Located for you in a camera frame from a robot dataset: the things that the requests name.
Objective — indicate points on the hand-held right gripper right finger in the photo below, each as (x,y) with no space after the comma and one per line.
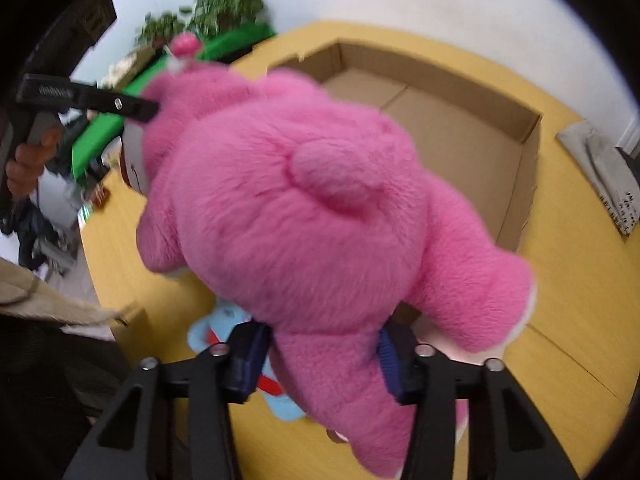
(390,360)

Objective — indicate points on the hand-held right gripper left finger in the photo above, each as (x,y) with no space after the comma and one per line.
(250,360)

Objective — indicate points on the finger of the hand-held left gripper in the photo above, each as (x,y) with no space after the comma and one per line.
(130,107)

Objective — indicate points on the blue plush toy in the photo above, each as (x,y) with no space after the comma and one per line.
(220,322)

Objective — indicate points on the pink plush bear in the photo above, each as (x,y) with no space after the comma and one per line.
(300,210)

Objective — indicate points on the cardboard box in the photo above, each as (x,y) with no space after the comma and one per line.
(450,135)

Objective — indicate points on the person's left hand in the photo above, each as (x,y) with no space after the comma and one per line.
(25,170)

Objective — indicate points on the wooden tissue box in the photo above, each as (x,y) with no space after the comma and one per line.
(125,67)

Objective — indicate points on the green tablecloth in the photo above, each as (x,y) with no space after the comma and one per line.
(95,145)

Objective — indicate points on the black blurred object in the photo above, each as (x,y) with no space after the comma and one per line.
(75,30)

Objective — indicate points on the small potted plant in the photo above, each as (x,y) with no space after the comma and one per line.
(160,27)

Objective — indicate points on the large potted plant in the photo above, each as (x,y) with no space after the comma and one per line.
(225,5)

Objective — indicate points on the beige jacket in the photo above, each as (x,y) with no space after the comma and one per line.
(35,300)

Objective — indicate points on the dark trousers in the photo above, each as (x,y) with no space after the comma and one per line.
(45,400)

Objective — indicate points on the plain grey cloth bag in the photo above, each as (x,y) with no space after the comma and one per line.
(580,150)

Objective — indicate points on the printed grey tote bag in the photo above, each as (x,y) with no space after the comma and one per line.
(612,180)

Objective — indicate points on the white door frame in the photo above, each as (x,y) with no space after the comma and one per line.
(631,135)

